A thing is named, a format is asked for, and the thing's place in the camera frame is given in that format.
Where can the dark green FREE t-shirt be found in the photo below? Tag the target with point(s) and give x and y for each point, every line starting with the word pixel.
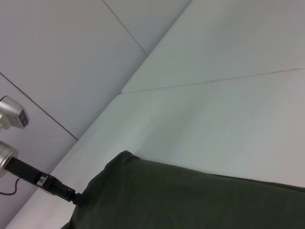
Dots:
pixel 190 195

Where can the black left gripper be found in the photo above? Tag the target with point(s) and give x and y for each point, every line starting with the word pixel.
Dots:
pixel 26 171

